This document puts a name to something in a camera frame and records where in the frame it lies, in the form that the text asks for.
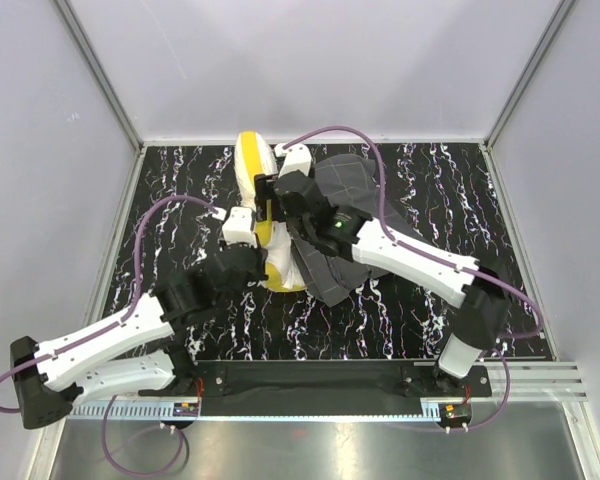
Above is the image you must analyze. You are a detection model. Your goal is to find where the grey checked pillowcase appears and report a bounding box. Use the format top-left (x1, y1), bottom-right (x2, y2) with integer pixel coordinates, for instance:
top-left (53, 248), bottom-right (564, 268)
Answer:
top-left (289, 155), bottom-right (406, 307)

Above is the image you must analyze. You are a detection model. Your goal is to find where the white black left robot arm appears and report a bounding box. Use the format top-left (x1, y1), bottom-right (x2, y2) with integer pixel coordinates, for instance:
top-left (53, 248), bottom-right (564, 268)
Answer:
top-left (10, 244), bottom-right (267, 430)

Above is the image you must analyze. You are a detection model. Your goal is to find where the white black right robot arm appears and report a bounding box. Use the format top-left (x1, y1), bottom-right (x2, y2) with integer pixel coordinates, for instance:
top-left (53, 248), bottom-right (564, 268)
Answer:
top-left (254, 171), bottom-right (511, 397)

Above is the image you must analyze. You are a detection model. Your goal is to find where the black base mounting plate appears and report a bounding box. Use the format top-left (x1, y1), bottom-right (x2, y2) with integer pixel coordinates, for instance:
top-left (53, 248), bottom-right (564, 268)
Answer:
top-left (192, 358), bottom-right (494, 401)

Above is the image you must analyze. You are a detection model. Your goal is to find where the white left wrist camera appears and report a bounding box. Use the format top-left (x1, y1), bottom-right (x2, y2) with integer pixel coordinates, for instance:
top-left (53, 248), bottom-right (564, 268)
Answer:
top-left (212, 206), bottom-right (258, 247)

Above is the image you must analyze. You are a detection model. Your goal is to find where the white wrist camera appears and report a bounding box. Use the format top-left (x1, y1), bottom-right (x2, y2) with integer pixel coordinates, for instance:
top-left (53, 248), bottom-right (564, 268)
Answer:
top-left (212, 206), bottom-right (258, 247)
top-left (274, 143), bottom-right (313, 176)

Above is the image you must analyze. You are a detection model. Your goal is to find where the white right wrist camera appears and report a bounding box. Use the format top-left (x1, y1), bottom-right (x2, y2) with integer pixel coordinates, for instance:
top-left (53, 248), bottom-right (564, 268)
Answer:
top-left (274, 143), bottom-right (313, 176)

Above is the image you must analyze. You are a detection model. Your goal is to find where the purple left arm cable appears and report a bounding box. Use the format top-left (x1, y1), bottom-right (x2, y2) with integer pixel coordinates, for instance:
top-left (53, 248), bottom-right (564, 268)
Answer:
top-left (0, 195), bottom-right (221, 414)

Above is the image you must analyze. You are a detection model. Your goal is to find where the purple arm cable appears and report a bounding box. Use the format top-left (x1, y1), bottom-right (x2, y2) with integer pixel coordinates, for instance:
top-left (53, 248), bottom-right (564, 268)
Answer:
top-left (282, 124), bottom-right (546, 341)
top-left (0, 195), bottom-right (221, 414)

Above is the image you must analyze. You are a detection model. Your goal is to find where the aluminium slotted rail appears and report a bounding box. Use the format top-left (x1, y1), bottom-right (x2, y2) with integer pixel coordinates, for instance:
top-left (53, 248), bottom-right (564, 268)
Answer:
top-left (69, 397), bottom-right (201, 421)

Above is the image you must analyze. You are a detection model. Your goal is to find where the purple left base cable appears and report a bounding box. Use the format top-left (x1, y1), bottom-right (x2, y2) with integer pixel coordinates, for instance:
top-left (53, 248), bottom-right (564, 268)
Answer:
top-left (102, 397), bottom-right (189, 474)

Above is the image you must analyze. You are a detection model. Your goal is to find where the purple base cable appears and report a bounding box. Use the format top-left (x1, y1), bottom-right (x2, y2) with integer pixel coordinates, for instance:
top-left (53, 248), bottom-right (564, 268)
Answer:
top-left (444, 344), bottom-right (512, 434)
top-left (102, 397), bottom-right (189, 474)

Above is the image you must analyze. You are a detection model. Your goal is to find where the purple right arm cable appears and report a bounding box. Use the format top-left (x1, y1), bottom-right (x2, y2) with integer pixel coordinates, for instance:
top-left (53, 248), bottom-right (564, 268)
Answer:
top-left (282, 124), bottom-right (546, 341)

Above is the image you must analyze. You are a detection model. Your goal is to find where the aluminium frame post left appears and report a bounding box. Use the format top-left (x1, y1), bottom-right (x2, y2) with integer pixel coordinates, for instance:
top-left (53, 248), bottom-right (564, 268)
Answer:
top-left (52, 0), bottom-right (144, 152)

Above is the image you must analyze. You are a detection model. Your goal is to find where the aluminium frame post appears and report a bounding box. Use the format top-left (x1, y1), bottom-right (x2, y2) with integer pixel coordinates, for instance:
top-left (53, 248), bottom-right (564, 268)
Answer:
top-left (484, 0), bottom-right (579, 150)
top-left (52, 0), bottom-right (144, 152)

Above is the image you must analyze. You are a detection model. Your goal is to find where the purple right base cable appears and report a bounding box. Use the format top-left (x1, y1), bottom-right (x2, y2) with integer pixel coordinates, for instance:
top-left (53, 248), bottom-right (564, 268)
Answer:
top-left (444, 344), bottom-right (512, 434)

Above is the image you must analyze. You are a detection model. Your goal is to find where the aluminium frame post right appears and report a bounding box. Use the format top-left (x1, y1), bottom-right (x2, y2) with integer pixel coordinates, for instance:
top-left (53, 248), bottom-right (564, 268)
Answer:
top-left (484, 0), bottom-right (579, 150)

